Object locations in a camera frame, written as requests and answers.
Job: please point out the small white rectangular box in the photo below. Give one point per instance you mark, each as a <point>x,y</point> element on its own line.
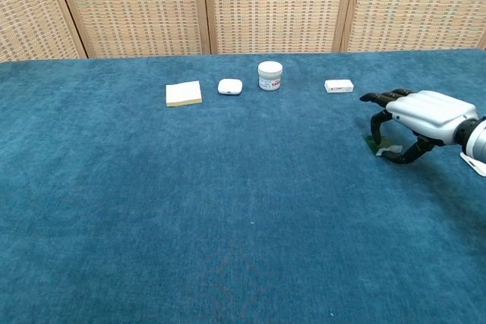
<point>339,85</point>

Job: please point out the woven bamboo folding screen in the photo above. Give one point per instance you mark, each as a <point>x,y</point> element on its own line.
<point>273,5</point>

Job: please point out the blue carpet table mat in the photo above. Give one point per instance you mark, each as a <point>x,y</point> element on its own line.
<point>190,206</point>

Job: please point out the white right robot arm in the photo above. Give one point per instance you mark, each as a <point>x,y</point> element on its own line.
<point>474,136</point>

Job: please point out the white round jar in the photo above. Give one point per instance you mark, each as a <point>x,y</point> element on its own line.
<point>270,75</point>

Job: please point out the white square box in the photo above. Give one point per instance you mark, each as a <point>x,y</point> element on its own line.
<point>183,92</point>

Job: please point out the white earbud case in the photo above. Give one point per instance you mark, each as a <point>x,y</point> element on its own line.
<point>229,86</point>

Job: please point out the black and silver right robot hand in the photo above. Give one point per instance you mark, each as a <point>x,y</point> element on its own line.
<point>429,113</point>

